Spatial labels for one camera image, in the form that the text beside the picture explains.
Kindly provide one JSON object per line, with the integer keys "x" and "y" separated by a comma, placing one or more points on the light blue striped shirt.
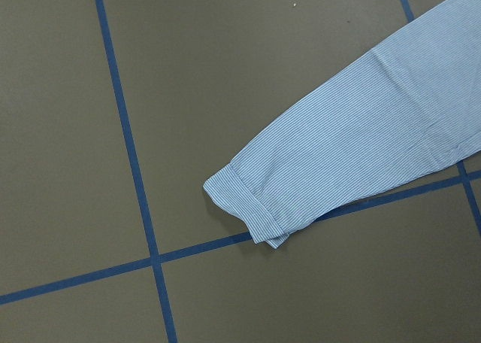
{"x": 407, "y": 108}

